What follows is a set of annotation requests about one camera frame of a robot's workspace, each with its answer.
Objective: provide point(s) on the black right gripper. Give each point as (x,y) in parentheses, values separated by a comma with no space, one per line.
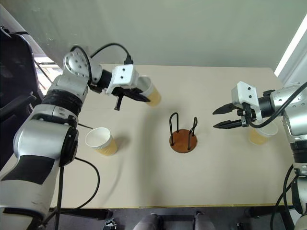
(247,112)

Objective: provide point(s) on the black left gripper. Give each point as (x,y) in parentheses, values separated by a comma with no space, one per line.
(123,91)

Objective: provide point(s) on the tan ribbed paper cup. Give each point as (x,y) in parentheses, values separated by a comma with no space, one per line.
(154,95)
(257,139)
(108,146)

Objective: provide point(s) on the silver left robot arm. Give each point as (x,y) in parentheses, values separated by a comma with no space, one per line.
(36,134)

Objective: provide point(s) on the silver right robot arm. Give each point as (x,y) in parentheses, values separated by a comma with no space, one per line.
(295,115)

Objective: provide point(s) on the black office chair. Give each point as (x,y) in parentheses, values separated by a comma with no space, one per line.
(16,60)

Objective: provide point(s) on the small black metal clamp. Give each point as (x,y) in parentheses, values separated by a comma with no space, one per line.
(110,225)

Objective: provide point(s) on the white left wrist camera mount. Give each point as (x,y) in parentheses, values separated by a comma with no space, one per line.
(122,75)

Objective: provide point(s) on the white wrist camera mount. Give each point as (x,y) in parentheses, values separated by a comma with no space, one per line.
(245,93)
(122,75)

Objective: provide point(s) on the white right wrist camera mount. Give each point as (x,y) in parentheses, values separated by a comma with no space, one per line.
(245,93)

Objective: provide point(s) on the white window frame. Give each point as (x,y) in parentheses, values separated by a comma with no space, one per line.
(291,40)

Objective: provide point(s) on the black table frame bar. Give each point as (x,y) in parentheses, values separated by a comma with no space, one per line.
(268,210)
(81,213)

